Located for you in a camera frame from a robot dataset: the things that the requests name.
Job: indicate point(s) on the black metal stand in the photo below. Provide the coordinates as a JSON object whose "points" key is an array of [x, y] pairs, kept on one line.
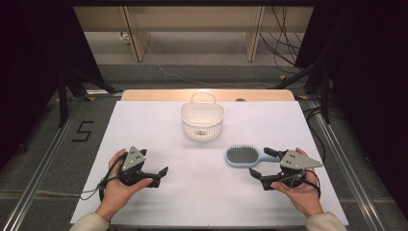
{"points": [[63, 102], [325, 96]]}

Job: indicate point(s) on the white table sheet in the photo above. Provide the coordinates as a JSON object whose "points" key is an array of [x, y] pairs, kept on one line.
{"points": [[198, 192]]}

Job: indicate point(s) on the aluminium floor rail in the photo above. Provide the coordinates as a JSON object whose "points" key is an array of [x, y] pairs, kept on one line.
{"points": [[352, 179], [35, 179]]}

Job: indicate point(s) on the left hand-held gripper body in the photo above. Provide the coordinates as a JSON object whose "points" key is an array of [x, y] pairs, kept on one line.
{"points": [[133, 159]]}

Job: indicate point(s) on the black curtain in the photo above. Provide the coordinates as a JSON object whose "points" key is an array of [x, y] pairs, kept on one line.
{"points": [[369, 80], [32, 64]]}

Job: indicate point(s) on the light wooden desk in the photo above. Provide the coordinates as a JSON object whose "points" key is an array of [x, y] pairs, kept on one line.
{"points": [[192, 17]]}

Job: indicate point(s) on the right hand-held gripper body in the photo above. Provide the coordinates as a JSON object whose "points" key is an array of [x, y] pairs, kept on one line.
{"points": [[296, 160]]}

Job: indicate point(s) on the person's left hand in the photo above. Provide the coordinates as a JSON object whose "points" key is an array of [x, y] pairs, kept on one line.
{"points": [[117, 195]]}

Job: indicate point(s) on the yellow floor tape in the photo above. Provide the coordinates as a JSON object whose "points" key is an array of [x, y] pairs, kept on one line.
{"points": [[89, 98], [282, 77], [301, 97]]}

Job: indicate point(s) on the light blue hairbrush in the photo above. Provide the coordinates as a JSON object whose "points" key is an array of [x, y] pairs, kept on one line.
{"points": [[242, 155]]}

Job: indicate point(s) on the white plastic basket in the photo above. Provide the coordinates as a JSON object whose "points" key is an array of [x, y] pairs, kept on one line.
{"points": [[202, 115]]}

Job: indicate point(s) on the person's right hand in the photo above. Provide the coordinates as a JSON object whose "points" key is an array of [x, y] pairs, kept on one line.
{"points": [[304, 197]]}

